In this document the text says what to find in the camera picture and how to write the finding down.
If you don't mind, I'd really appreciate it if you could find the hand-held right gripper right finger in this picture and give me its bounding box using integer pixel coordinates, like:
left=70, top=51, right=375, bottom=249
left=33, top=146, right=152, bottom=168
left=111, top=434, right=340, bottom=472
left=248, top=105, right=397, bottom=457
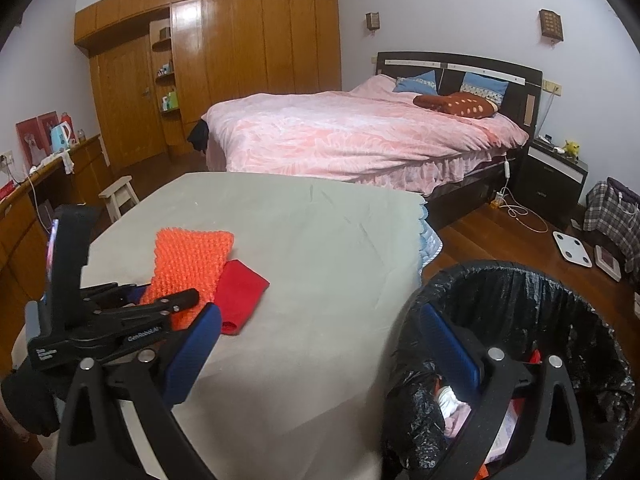
left=419, top=304, right=588, bottom=480

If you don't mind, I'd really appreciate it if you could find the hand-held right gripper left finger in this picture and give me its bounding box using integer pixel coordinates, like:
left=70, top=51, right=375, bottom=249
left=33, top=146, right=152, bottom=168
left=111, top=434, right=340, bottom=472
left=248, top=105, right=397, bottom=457
left=54, top=301, right=223, bottom=480

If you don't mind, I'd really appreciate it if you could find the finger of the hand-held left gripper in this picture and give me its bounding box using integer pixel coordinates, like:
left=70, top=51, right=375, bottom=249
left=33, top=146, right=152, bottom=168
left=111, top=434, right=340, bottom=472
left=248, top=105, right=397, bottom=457
left=80, top=282, right=153, bottom=311
left=94, top=288, right=201, bottom=329

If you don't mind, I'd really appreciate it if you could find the trash bin with black bag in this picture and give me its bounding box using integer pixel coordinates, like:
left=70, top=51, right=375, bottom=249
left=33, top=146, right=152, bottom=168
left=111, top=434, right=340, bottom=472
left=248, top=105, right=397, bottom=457
left=382, top=259, right=637, bottom=480

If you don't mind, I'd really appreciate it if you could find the pink cloth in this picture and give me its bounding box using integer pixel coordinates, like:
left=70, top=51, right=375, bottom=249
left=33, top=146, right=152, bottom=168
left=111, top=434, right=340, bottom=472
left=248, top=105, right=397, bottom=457
left=442, top=405, right=473, bottom=441

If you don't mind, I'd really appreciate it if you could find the white wooden stool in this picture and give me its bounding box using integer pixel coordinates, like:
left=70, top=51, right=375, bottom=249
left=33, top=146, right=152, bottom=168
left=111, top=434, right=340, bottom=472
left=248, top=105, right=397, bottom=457
left=98, top=176, right=141, bottom=223

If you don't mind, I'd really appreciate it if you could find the light blue quilted cloth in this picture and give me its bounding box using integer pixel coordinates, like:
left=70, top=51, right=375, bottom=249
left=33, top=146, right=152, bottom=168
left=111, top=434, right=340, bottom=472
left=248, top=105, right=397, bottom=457
left=415, top=195, right=446, bottom=281

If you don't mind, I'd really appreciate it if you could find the wooden sideboard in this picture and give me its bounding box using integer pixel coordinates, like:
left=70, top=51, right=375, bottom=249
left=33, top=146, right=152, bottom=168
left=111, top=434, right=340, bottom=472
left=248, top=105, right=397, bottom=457
left=0, top=134, right=113, bottom=361

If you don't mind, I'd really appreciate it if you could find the white cloth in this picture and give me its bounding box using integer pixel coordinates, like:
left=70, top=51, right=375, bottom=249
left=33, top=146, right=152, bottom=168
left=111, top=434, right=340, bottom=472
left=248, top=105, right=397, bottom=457
left=40, top=152, right=76, bottom=176

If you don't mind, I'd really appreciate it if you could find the white bathroom scale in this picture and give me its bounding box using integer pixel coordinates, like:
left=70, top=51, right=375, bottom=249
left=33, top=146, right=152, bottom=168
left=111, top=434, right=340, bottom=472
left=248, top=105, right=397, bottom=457
left=551, top=230, right=594, bottom=268

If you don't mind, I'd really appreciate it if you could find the light blue kettle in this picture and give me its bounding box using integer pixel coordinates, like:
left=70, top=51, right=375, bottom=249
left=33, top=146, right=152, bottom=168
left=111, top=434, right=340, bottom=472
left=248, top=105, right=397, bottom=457
left=50, top=122, right=72, bottom=153

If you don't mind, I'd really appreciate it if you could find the black cloth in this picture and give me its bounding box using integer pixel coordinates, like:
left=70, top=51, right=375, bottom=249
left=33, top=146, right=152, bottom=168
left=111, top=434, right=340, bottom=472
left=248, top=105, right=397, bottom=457
left=187, top=120, right=210, bottom=155

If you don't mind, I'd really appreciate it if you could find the red dog picture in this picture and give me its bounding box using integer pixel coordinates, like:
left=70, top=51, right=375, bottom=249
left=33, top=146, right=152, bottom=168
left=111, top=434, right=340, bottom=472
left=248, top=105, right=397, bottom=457
left=15, top=110, right=63, bottom=168

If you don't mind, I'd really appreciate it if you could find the white and red scale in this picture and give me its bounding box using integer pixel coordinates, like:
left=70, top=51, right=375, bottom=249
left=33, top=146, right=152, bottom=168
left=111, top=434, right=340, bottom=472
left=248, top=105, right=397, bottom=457
left=593, top=245, right=623, bottom=281

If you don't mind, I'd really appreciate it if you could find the dark nightstand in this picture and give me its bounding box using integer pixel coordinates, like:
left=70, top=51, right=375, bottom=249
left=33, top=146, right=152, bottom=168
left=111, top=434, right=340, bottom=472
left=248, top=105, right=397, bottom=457
left=512, top=137, right=590, bottom=228

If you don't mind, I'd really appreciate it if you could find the plaid bag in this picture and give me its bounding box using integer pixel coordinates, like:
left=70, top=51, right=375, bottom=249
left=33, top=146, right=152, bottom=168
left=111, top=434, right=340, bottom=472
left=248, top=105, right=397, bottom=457
left=582, top=177, right=640, bottom=261

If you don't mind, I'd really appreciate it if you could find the pink duvet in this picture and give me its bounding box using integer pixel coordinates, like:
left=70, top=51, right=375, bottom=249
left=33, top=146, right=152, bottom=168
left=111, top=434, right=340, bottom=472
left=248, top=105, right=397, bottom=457
left=202, top=74, right=531, bottom=193

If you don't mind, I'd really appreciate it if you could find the brown dotted pillow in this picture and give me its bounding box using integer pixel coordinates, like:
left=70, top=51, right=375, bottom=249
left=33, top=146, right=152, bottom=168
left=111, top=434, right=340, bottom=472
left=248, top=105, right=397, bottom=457
left=413, top=91, right=498, bottom=119

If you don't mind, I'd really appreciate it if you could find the blue pillow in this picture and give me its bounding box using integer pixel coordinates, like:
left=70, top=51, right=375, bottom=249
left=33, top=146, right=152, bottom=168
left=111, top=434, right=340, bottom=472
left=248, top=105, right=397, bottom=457
left=392, top=71, right=438, bottom=95
left=460, top=72, right=510, bottom=101

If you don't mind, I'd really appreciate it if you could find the wooden wardrobe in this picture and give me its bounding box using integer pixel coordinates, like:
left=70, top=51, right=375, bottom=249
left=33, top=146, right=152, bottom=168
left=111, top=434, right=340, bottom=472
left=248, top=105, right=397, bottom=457
left=74, top=0, right=343, bottom=171

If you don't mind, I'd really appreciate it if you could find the dark wooden bed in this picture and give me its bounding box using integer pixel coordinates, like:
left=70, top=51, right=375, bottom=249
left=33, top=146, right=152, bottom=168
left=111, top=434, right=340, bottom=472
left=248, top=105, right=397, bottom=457
left=200, top=51, right=545, bottom=231

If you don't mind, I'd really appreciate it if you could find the white cable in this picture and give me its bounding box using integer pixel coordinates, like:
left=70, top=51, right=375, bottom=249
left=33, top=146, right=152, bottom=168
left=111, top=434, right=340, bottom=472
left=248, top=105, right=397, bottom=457
left=500, top=187, right=550, bottom=235

